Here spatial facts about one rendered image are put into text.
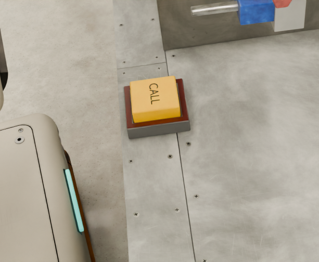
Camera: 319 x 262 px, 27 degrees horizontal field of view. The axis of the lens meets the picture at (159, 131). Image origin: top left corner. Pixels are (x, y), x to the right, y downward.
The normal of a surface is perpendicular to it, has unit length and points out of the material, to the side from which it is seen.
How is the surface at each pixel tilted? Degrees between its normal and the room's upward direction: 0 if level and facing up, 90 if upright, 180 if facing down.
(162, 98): 0
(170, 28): 90
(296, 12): 90
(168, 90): 0
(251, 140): 0
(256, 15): 90
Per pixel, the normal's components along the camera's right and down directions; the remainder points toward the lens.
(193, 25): 0.08, 0.72
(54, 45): -0.11, -0.68
